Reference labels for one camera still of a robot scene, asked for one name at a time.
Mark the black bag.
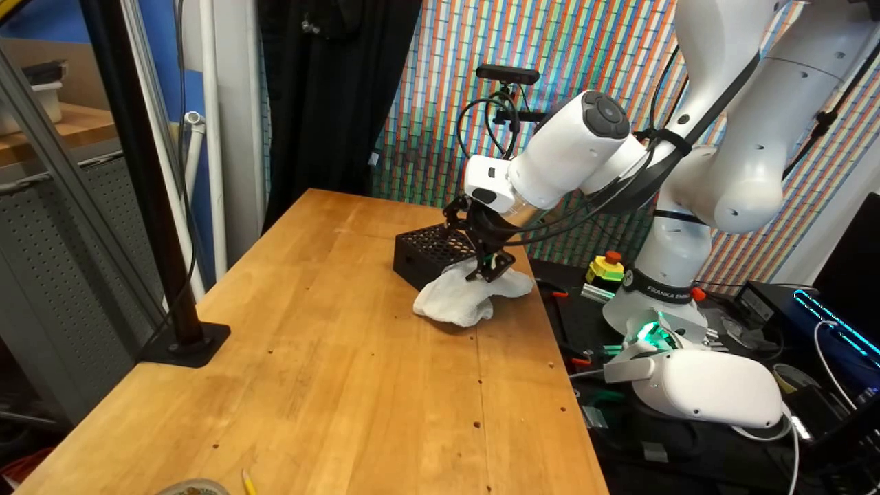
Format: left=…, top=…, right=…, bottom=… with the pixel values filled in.
left=586, top=392, right=880, bottom=495

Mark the black monitor panel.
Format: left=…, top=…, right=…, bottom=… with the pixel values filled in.
left=809, top=189, right=880, bottom=322

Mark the white looped cable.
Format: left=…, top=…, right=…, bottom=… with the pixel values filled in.
left=809, top=315, right=863, bottom=411

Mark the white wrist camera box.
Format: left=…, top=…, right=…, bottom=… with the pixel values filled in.
left=463, top=154, right=530, bottom=216

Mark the black pole stand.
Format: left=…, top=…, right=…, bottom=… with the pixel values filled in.
left=76, top=0, right=230, bottom=367

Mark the blue-edged black box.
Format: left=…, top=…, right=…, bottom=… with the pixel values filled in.
left=786, top=286, right=880, bottom=395

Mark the white headset cable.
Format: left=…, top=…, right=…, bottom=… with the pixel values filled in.
left=732, top=410, right=815, bottom=495

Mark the teal white crumpled object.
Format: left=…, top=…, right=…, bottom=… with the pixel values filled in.
left=621, top=310, right=684, bottom=359

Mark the black stereo camera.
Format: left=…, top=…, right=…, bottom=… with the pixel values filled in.
left=474, top=61, right=542, bottom=87

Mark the black curtain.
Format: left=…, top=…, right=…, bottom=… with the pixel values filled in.
left=255, top=0, right=424, bottom=230

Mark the round glass jar rim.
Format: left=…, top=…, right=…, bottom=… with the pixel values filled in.
left=155, top=477, right=230, bottom=495

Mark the small black perforated basket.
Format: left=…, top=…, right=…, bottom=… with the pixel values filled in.
left=390, top=226, right=485, bottom=290

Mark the black pegboard base plate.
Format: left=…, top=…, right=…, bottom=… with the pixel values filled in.
left=527, top=257, right=643, bottom=435

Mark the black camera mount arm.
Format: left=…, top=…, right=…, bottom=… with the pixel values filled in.
left=491, top=81, right=562, bottom=125

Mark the yellow emergency stop button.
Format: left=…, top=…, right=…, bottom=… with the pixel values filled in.
left=579, top=246, right=630, bottom=304

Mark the black metal stand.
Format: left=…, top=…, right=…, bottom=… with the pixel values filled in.
left=0, top=48, right=188, bottom=354

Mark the colourful striped backdrop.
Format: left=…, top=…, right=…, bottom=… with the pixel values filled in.
left=368, top=0, right=880, bottom=296

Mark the white terry towel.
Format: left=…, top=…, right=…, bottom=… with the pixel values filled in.
left=410, top=257, right=538, bottom=329

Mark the white VR headset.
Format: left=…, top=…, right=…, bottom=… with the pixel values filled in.
left=601, top=347, right=815, bottom=444

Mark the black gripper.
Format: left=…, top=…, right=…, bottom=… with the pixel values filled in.
left=443, top=195, right=518, bottom=282

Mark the white plastic bin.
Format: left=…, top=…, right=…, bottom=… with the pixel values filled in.
left=0, top=58, right=69, bottom=125

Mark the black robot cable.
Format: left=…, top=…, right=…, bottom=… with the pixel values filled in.
left=450, top=37, right=765, bottom=249

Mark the grey pegboard cabinet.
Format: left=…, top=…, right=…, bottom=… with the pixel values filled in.
left=0, top=101, right=188, bottom=424

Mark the white pipe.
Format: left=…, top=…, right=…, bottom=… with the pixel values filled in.
left=175, top=107, right=208, bottom=299

